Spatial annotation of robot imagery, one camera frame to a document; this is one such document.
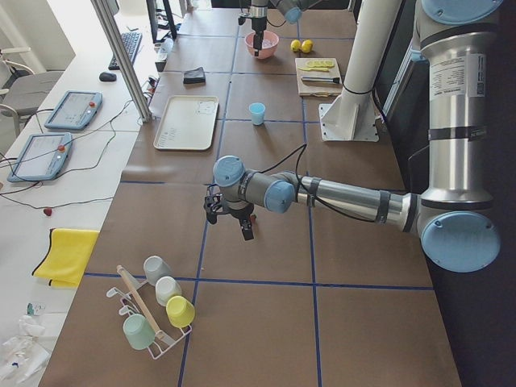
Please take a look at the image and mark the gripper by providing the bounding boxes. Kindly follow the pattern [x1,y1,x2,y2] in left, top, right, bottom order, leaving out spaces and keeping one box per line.
[230,203,254,241]
[238,0,267,56]

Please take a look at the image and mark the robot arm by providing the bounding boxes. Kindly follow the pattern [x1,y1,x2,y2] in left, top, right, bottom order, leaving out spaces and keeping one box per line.
[204,1,501,273]
[238,0,318,56]

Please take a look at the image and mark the light blue plastic cup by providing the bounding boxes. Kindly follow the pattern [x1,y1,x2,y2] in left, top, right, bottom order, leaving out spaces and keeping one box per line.
[248,102,266,126]

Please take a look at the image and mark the white cup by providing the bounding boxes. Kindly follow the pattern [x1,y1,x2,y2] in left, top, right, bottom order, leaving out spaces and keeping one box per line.
[155,276,182,306]

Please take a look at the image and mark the grey cup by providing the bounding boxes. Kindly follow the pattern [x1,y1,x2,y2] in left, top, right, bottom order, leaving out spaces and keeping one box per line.
[144,256,172,286]

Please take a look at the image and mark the yellow cup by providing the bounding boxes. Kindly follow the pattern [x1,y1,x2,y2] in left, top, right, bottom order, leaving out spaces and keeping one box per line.
[165,295,195,328]

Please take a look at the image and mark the mint green cup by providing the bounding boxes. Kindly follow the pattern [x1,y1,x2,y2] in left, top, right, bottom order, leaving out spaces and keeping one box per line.
[123,314,155,350]

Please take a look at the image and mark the pink bowl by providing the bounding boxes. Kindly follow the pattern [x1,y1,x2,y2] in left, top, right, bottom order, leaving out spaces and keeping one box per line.
[245,31,279,60]

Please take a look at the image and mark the upper whole lemon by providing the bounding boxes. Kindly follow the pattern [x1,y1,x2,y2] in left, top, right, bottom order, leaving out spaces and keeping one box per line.
[290,40,302,52]

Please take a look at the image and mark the wooden cutting board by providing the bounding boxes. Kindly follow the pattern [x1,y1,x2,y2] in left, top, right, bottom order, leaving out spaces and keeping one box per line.
[295,57,343,97]

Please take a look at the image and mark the folded grey cloth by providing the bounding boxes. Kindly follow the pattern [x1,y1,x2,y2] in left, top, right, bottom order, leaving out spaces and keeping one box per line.
[183,67,206,85]

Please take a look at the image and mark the cream bear serving tray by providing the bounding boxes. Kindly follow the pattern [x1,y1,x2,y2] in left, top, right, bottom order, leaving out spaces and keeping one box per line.
[153,95,218,151]

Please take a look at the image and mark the black keyboard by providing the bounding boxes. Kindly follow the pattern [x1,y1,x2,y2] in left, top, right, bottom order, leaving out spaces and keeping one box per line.
[108,31,143,70]

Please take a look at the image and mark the black computer mouse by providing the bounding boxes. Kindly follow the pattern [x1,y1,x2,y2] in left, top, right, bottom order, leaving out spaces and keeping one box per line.
[98,72,117,82]

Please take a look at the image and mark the yellow cloth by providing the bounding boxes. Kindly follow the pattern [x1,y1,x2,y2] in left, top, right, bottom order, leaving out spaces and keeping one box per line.
[32,228,99,288]

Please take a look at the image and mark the far teach pendant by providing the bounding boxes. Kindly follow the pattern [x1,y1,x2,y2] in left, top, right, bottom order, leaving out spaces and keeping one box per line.
[44,90,103,131]

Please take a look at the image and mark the teach pendant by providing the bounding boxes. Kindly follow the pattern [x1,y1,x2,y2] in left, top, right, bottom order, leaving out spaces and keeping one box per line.
[44,90,103,131]
[7,132,73,182]

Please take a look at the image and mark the near teach pendant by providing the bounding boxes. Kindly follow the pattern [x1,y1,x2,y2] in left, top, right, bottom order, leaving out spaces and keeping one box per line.
[7,132,73,182]

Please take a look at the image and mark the grey office chair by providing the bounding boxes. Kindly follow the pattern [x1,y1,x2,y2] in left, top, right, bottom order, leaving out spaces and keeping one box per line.
[1,47,64,136]

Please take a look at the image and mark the crumpled plastic wrap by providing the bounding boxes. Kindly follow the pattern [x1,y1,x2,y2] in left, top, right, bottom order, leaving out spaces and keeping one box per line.
[1,315,50,386]

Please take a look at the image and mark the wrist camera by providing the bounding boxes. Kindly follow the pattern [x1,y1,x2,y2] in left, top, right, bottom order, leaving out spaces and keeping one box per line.
[203,184,223,224]

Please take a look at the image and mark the metal handled tool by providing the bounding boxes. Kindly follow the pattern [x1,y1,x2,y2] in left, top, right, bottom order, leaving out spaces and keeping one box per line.
[301,76,341,85]

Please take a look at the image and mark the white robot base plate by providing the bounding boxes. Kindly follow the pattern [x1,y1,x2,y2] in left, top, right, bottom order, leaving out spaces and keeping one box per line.
[318,100,379,142]

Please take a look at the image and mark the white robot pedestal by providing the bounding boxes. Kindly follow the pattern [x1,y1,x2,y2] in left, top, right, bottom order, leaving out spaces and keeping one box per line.
[324,0,404,140]

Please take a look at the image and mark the wooden rack handle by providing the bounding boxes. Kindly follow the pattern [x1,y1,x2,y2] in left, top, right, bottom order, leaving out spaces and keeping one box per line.
[117,265,164,340]

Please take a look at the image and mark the grey aluminium frame post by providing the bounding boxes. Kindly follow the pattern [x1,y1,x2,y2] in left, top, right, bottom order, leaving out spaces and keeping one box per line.
[91,0,152,123]

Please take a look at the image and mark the white wire cup rack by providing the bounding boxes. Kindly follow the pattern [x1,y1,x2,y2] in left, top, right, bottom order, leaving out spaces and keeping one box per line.
[106,276,193,360]

